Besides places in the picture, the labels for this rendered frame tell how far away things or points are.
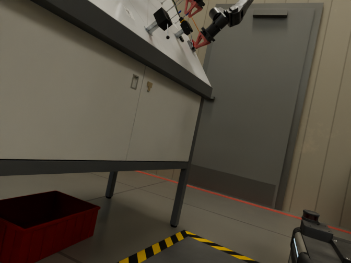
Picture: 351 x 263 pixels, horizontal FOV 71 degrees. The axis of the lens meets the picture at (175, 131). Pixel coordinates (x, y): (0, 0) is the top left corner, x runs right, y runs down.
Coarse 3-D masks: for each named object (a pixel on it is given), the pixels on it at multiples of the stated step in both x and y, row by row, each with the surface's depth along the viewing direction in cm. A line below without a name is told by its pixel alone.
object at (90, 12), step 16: (32, 0) 60; (48, 0) 60; (64, 0) 63; (80, 0) 67; (64, 16) 67; (80, 16) 68; (96, 16) 72; (96, 32) 74; (112, 32) 78; (128, 32) 83; (128, 48) 85; (144, 48) 91; (144, 64) 100; (160, 64) 101; (176, 64) 111; (176, 80) 118; (192, 80) 126; (208, 96) 145
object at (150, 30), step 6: (156, 12) 96; (162, 12) 94; (156, 18) 96; (162, 18) 94; (168, 18) 96; (156, 24) 97; (162, 24) 95; (168, 24) 96; (150, 30) 99; (168, 36) 94
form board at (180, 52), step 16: (96, 0) 74; (112, 0) 84; (128, 0) 98; (144, 0) 116; (160, 0) 144; (112, 16) 78; (128, 16) 90; (144, 16) 105; (176, 16) 160; (144, 32) 96; (160, 32) 114; (176, 32) 139; (160, 48) 103; (176, 48) 123; (192, 64) 136
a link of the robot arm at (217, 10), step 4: (212, 8) 128; (216, 8) 128; (220, 8) 128; (232, 8) 121; (236, 8) 120; (212, 12) 127; (216, 12) 126; (224, 12) 126; (228, 12) 121; (232, 12) 121; (212, 16) 127; (228, 16) 123; (228, 20) 125; (228, 24) 127
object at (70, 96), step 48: (0, 0) 55; (0, 48) 56; (48, 48) 66; (96, 48) 78; (0, 96) 58; (48, 96) 68; (96, 96) 82; (0, 144) 60; (48, 144) 70; (96, 144) 85
